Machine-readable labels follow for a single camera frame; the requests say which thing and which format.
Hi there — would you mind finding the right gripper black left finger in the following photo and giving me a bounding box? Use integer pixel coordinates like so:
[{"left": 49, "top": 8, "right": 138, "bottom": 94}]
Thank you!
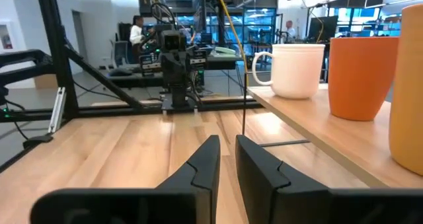
[{"left": 29, "top": 134, "right": 221, "bottom": 224}]

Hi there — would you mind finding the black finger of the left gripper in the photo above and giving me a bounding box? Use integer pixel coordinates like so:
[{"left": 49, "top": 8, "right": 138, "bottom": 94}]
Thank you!
[
  {"left": 161, "top": 54, "right": 175, "bottom": 86},
  {"left": 173, "top": 54, "right": 186, "bottom": 86}
]

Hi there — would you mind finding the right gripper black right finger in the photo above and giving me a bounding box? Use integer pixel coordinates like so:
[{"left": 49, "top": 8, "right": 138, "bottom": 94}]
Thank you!
[{"left": 235, "top": 134, "right": 423, "bottom": 224}]

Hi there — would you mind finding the white ceramic mug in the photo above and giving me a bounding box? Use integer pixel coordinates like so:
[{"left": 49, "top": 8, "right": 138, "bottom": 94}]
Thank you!
[{"left": 251, "top": 43, "right": 327, "bottom": 100}]

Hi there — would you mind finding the orange cup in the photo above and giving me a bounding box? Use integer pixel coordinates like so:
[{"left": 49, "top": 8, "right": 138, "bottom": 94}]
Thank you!
[{"left": 328, "top": 36, "right": 400, "bottom": 122}]

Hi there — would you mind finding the tall yellow cup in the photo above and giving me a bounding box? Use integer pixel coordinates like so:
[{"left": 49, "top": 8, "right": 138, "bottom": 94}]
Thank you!
[{"left": 389, "top": 3, "right": 423, "bottom": 176}]

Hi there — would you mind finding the wooden shelf with black legs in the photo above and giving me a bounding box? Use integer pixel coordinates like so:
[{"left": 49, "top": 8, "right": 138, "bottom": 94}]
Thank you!
[{"left": 242, "top": 71, "right": 423, "bottom": 189}]

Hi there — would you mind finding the person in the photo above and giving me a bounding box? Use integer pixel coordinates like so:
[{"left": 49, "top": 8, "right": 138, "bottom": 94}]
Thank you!
[
  {"left": 283, "top": 20, "right": 297, "bottom": 44},
  {"left": 129, "top": 15, "right": 146, "bottom": 63}
]

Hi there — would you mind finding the grey office chair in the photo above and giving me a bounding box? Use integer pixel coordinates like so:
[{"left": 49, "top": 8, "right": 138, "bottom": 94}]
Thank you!
[{"left": 113, "top": 40, "right": 130, "bottom": 68}]

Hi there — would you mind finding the brown cardboard box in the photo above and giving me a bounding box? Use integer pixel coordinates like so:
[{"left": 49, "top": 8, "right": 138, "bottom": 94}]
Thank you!
[{"left": 32, "top": 73, "right": 59, "bottom": 89}]

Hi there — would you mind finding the black clamp foot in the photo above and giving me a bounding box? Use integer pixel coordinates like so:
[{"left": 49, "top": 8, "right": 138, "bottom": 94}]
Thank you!
[{"left": 22, "top": 133, "right": 54, "bottom": 151}]

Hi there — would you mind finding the black monitor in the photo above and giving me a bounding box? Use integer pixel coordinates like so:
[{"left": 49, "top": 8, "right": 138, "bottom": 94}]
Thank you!
[{"left": 308, "top": 15, "right": 339, "bottom": 42}]

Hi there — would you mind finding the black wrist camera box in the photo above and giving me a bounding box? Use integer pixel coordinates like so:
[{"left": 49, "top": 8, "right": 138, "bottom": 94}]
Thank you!
[{"left": 161, "top": 30, "right": 186, "bottom": 52}]

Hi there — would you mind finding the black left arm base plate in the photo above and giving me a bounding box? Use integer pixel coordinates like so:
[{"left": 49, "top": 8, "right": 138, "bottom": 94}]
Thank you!
[{"left": 161, "top": 102, "right": 200, "bottom": 116}]

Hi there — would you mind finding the yellow cable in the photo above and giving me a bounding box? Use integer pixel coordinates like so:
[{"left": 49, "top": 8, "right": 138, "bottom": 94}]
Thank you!
[{"left": 214, "top": 0, "right": 249, "bottom": 86}]

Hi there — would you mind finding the black metal table frame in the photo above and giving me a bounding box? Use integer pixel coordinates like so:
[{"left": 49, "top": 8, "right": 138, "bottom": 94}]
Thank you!
[{"left": 0, "top": 0, "right": 265, "bottom": 172}]

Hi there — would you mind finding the silver aluminium bracket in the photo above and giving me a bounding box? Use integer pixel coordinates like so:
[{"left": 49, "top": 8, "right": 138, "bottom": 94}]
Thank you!
[{"left": 48, "top": 87, "right": 67, "bottom": 134}]

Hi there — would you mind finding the framed wall picture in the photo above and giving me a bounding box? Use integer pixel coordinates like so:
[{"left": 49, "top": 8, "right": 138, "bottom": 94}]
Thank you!
[{"left": 0, "top": 24, "right": 14, "bottom": 50}]

